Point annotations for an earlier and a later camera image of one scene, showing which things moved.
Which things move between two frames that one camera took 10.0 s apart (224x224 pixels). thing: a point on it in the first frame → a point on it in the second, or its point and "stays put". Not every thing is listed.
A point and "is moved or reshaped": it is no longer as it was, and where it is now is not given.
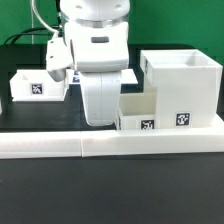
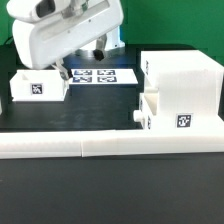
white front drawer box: (137, 112) is moved or reshaped
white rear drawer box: (37, 85) stays put
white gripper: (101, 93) → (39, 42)
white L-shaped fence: (111, 142) stays put
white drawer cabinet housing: (188, 88) stays put
